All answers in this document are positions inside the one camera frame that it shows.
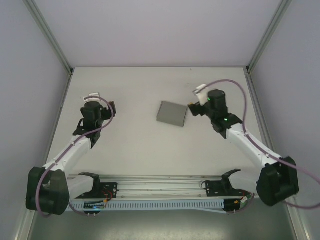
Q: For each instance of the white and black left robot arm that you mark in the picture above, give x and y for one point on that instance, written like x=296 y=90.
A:
x=67 y=152

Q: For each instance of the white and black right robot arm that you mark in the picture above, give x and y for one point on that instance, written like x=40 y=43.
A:
x=250 y=147

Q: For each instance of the black controller board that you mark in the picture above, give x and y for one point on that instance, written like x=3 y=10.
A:
x=232 y=203
x=93 y=206

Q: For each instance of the aluminium side rail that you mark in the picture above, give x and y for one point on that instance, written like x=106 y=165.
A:
x=261 y=112
x=64 y=100

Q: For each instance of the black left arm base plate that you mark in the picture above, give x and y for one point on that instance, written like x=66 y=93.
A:
x=112 y=186

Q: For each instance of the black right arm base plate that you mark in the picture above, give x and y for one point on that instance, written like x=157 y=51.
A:
x=212 y=187

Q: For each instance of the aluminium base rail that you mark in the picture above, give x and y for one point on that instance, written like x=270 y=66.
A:
x=160 y=185

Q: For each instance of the aluminium frame post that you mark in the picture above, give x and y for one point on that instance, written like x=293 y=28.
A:
x=50 y=40
x=270 y=35

